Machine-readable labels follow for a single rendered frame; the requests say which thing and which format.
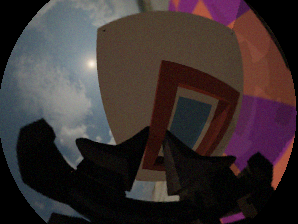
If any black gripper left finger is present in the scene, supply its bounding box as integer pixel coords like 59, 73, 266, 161
74, 127, 150, 192

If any brown flat board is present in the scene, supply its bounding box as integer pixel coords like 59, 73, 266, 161
96, 10, 245, 157

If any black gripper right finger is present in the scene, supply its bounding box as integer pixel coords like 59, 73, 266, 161
162, 129, 237, 196

